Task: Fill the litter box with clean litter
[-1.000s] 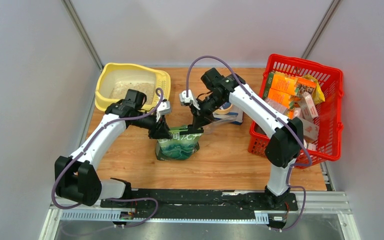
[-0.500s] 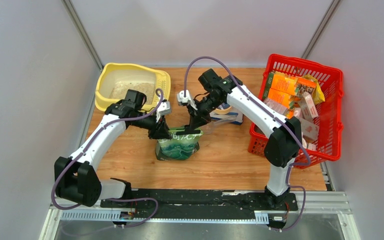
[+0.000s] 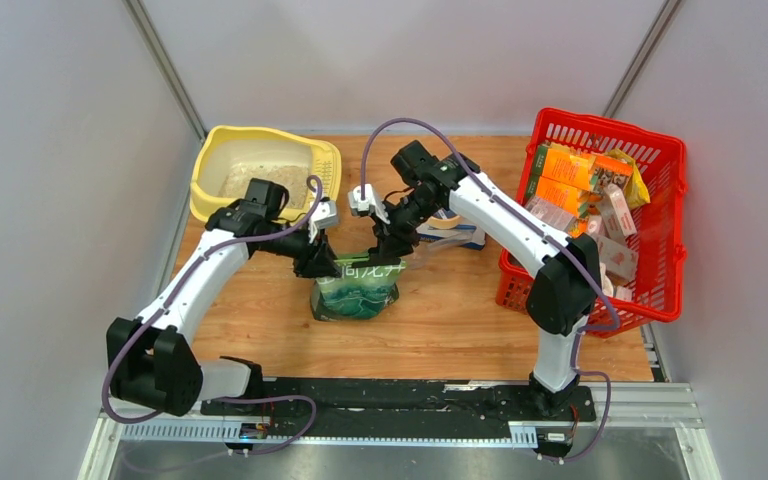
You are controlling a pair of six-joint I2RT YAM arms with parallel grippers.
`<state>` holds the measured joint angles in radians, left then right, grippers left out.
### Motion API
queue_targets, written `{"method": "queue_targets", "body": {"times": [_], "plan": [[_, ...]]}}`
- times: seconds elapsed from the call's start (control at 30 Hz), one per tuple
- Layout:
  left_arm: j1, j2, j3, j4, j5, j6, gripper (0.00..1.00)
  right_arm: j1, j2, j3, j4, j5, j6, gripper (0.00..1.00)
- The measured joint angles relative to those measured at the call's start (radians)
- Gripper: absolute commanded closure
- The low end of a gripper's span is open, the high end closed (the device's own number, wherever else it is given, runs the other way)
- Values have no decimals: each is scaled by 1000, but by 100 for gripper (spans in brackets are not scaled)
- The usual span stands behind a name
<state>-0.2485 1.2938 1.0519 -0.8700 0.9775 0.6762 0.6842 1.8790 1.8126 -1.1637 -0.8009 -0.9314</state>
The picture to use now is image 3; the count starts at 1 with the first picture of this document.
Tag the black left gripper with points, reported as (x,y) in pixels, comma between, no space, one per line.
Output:
(318,262)

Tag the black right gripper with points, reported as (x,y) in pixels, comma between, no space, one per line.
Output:
(393,241)

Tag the green cat litter bag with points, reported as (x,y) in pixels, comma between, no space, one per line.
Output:
(361,293)

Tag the clear plastic scoop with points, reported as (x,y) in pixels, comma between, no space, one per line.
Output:
(426,250)

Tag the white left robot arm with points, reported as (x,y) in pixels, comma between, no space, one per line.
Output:
(151,366)

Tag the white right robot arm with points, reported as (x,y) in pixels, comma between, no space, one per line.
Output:
(564,269)

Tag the yellow litter box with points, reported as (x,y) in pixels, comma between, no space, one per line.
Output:
(232,156)

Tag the grey labelled box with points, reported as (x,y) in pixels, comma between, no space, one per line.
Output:
(550,214)

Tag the orange green box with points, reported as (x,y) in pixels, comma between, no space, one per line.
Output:
(573,180)

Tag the pink white box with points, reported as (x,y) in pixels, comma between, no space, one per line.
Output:
(616,215)

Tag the blue white card package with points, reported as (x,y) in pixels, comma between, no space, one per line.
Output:
(476,238)

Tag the yellow snack bag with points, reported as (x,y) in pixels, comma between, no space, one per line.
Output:
(636,192)

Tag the red plastic basket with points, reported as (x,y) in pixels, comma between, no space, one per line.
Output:
(657,287)

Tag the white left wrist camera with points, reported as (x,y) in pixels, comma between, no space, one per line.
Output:
(324,216)

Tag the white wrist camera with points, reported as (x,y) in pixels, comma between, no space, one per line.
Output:
(364,200)
(324,216)

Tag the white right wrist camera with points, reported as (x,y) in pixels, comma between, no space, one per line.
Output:
(364,200)

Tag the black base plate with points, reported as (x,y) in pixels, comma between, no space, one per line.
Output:
(390,408)

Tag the aluminium frame rail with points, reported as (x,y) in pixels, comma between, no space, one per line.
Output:
(575,430)

